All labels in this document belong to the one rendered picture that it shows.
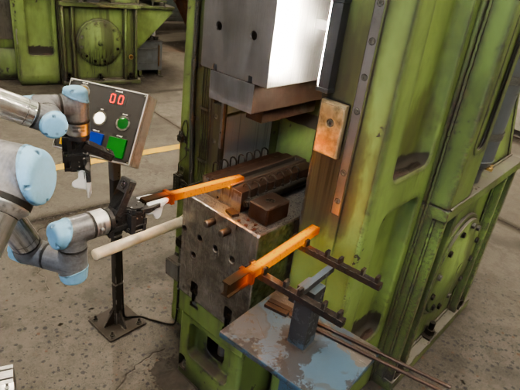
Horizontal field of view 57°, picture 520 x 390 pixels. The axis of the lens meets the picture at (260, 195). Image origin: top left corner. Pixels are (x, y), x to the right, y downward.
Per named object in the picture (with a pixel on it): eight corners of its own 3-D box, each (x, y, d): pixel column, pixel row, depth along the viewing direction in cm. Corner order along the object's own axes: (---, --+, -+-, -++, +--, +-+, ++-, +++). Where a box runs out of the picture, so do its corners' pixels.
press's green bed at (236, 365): (232, 424, 197) (244, 339, 176) (175, 371, 218) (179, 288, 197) (313, 357, 235) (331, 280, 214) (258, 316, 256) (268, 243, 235)
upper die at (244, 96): (251, 114, 151) (254, 84, 147) (208, 97, 163) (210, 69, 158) (328, 97, 180) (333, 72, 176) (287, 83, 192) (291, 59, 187)
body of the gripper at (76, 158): (63, 164, 162) (59, 130, 157) (89, 162, 166) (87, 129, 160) (64, 174, 156) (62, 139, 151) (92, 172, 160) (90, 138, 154)
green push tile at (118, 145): (121, 159, 180) (126, 140, 180) (103, 154, 181) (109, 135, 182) (123, 159, 182) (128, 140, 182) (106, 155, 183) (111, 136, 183)
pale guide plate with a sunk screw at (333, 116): (335, 159, 149) (346, 106, 141) (312, 150, 154) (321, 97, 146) (339, 158, 150) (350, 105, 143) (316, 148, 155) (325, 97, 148)
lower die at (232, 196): (240, 212, 168) (242, 190, 164) (201, 190, 179) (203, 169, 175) (312, 183, 196) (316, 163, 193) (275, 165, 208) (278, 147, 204)
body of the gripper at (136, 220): (133, 219, 148) (97, 230, 139) (134, 193, 144) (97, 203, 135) (148, 229, 143) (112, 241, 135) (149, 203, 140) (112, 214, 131)
